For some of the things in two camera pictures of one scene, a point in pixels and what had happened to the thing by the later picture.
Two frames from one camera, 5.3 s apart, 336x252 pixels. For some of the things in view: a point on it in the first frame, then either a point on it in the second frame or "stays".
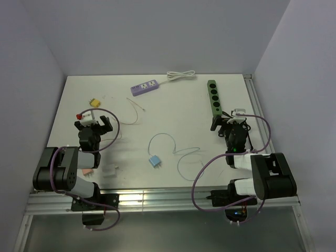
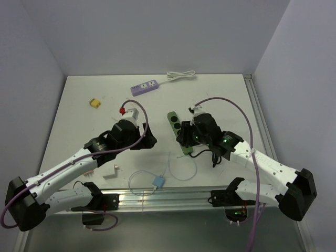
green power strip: (214, 97) -> (176, 125)
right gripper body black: (234, 124) -> (203, 139)
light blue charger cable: (198, 148) -> (168, 162)
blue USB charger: (155, 161) -> (158, 181)
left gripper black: (107, 126) -> (148, 143)
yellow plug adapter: (95, 103) stays
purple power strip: (146, 87) stays
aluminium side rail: (258, 110) stays
